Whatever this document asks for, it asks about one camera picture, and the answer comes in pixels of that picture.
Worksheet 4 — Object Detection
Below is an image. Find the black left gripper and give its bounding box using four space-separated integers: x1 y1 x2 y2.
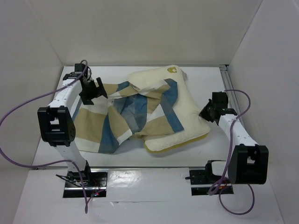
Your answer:
78 77 107 105

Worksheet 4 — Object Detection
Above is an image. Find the cream and yellow pillow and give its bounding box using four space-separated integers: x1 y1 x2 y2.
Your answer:
128 65 210 153

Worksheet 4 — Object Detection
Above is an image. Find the blue beige patchwork pillowcase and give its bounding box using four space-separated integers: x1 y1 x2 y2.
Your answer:
74 78 184 154

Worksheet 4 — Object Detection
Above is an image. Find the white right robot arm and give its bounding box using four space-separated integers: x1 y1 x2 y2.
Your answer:
199 91 269 184

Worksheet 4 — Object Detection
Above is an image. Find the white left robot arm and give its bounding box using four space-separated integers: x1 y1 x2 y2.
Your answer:
37 60 107 186

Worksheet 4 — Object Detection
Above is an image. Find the aluminium rail right side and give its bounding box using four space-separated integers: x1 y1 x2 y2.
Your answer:
220 65 241 114

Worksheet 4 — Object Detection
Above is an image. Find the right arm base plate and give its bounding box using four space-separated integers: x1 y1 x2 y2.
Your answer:
185 169 234 196

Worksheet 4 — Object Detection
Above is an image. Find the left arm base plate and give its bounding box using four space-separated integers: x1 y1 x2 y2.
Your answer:
56 170 108 198

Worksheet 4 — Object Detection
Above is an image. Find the aluminium rail front edge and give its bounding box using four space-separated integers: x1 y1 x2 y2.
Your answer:
33 166 205 170

